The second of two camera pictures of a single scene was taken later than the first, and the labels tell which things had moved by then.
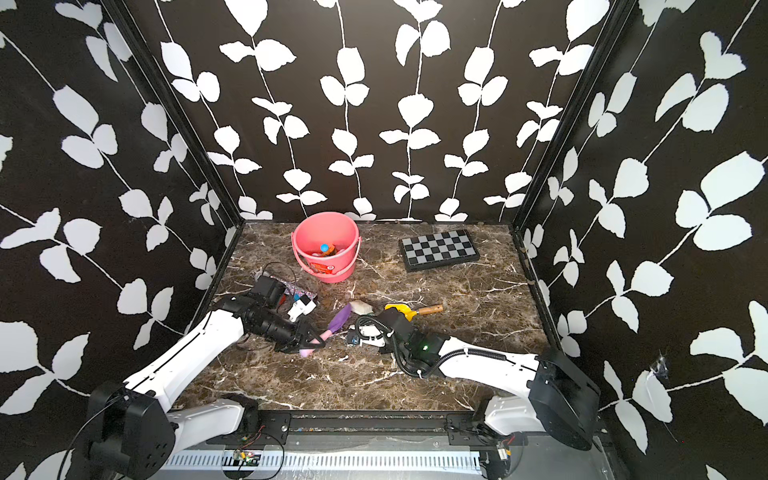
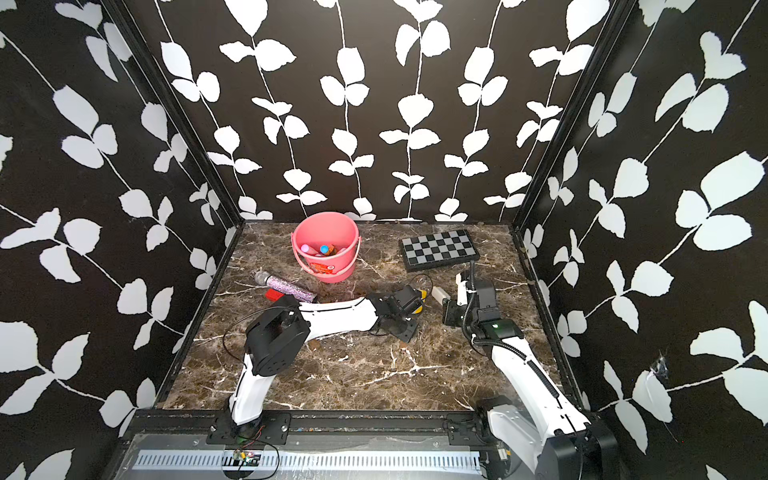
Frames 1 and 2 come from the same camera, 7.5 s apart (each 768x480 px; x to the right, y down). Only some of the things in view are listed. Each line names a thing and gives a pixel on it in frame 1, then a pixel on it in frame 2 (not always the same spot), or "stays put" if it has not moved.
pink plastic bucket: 327,245 stays put
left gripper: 300,338 to 407,336
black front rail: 386,429 stays put
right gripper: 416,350 to 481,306
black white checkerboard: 437,250 stays put
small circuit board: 247,458 stays put
